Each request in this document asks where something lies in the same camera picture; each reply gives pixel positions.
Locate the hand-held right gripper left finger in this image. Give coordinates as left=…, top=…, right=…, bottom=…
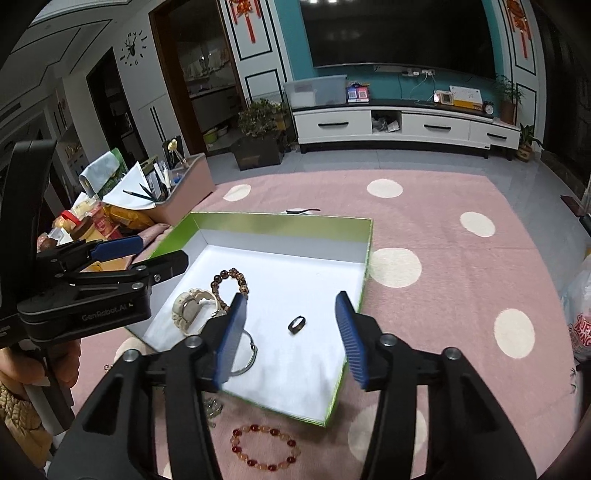
left=48, top=292, right=250, bottom=480

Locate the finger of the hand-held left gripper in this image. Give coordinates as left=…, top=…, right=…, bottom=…
left=37, top=234, right=145, bottom=278
left=60, top=250, right=189, bottom=301

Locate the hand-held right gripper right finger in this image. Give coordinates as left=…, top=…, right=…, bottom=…
left=335, top=291, right=573, bottom=480

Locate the gold rhinestone bracelet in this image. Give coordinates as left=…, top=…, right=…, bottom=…
left=203, top=394, right=225, bottom=428

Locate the green cardboard box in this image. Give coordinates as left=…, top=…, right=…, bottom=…
left=124, top=211, right=374, bottom=428

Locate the red bead bracelet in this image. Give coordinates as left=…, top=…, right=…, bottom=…
left=230, top=424, right=302, bottom=472

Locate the person's left hand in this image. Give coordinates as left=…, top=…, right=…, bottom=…
left=0, top=339, right=83, bottom=393

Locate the silver bangle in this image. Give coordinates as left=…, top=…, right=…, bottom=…
left=229, top=329, right=257, bottom=377

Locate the yellow snack bag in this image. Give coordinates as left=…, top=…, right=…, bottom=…
left=104, top=205, right=155, bottom=229

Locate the cream carved bangle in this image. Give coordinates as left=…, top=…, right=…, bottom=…
left=172, top=288, right=222, bottom=334

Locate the white paper sheet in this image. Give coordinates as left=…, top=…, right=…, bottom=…
left=102, top=161, right=155, bottom=206

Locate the brown pen holder box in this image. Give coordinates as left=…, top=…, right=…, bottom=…
left=143, top=152, right=217, bottom=224

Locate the green and white roll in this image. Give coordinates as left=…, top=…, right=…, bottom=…
left=78, top=148, right=127, bottom=197

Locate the pink polka dot mat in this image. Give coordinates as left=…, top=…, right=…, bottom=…
left=106, top=173, right=587, bottom=480

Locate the large bushy potted plant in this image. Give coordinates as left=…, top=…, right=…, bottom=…
left=231, top=98, right=291, bottom=171

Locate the white television cabinet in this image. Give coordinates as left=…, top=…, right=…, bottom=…
left=292, top=99, right=522, bottom=160

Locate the white plastic bag red print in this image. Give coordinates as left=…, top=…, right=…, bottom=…
left=561, top=256, right=591, bottom=361

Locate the clear plastic storage box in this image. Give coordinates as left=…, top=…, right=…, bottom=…
left=283, top=75, right=348, bottom=110

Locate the small potted floor plant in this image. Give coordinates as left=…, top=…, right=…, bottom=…
left=516, top=124, right=543, bottom=162

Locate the red knot decoration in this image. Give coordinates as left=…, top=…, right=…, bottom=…
left=505, top=0, right=532, bottom=58
left=228, top=0, right=262, bottom=42

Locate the white and yellow box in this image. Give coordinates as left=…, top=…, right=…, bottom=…
left=449, top=85, right=483, bottom=110

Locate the potted plant in brown pot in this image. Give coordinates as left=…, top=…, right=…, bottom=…
left=494, top=75, right=525, bottom=125

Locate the black television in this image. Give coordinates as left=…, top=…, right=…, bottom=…
left=299, top=0, right=497, bottom=80

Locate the brown bead bracelet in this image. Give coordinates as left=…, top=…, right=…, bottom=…
left=210, top=268, right=250, bottom=315

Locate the black deer wall clock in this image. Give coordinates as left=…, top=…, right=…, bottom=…
left=121, top=31, right=148, bottom=66

